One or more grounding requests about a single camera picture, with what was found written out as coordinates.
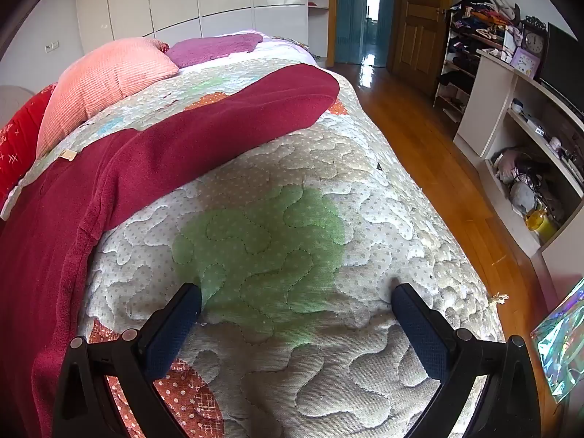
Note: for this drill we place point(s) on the red floral quilt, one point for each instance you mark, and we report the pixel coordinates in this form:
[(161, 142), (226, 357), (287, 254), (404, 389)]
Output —
[(18, 146)]

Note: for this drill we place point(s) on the quilted patchwork bedspread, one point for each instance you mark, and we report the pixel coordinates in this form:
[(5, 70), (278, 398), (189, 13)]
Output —
[(319, 191)]

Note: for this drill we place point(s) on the glossy white wardrobe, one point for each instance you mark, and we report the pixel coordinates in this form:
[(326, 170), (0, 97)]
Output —
[(182, 0)]

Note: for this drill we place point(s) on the black television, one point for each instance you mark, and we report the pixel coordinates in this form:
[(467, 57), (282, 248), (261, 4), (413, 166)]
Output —
[(563, 68)]

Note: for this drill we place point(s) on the wooden door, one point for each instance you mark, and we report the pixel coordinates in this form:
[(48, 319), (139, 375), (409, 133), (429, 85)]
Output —
[(419, 32)]

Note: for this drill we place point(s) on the pile of clothes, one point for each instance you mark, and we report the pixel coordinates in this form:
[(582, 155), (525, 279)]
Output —
[(483, 9)]

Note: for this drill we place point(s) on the pink ribbed pillow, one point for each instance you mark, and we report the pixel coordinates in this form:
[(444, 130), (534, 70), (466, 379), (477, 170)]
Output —
[(100, 82)]

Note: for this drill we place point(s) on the yellow jar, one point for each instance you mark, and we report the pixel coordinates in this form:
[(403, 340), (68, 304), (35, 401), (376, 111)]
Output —
[(540, 226)]

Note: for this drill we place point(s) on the maroon knit garment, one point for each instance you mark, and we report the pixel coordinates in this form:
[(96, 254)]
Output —
[(182, 146)]

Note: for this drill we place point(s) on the white television cabinet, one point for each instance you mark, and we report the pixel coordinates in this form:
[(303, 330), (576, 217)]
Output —
[(483, 100)]

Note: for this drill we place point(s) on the iridescent foil bag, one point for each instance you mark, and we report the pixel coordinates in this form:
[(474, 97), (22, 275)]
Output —
[(561, 342)]

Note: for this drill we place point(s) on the purple square clock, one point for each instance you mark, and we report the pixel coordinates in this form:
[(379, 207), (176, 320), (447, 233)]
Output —
[(524, 63)]

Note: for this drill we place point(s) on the white wall socket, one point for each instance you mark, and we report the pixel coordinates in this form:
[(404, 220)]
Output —
[(52, 47)]

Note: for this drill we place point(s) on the purple fleece blanket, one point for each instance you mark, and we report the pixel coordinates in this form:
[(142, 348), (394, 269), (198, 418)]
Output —
[(214, 48)]

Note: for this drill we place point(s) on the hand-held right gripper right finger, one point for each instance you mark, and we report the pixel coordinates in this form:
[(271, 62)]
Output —
[(422, 333)]

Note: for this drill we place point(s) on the round white headboard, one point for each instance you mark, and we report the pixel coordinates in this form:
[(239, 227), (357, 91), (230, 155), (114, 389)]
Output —
[(11, 100)]

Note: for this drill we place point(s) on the pale pink bed sheet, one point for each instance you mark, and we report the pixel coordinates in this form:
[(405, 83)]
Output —
[(278, 48)]

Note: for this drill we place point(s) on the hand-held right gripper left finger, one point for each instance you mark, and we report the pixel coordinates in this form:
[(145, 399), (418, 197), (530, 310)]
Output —
[(175, 328)]

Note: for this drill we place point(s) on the cluttered clothes shelf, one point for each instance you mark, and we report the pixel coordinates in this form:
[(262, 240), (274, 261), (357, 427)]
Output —
[(456, 77)]

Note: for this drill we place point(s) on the dark round clock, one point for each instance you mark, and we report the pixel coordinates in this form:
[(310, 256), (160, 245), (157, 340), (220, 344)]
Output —
[(534, 43)]

